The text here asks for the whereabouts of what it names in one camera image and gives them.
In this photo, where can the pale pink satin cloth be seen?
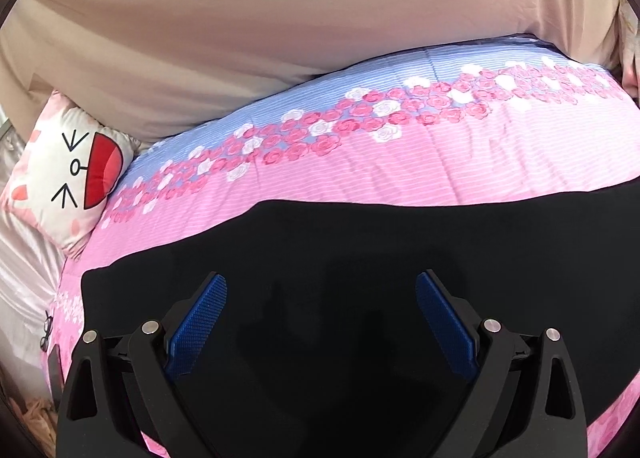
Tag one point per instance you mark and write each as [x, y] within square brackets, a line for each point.
[25, 283]

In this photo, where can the cream floral cloth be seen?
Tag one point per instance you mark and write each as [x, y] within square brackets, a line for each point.
[627, 47]

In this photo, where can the black pants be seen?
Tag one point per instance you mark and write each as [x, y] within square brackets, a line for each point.
[325, 248]

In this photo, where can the black phone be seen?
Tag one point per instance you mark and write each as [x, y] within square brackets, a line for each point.
[56, 367]

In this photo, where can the pink floral blanket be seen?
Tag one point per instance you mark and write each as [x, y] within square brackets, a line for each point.
[400, 162]

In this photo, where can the beige bed sheet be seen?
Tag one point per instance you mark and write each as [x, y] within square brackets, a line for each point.
[250, 12]

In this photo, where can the white cat face pillow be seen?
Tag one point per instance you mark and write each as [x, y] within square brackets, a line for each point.
[45, 177]

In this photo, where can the black eyeglasses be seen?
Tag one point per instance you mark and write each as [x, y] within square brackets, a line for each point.
[47, 330]

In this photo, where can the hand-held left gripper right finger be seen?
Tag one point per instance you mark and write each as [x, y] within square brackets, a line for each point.
[446, 329]

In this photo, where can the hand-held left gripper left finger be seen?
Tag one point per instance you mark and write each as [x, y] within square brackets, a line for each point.
[199, 324]

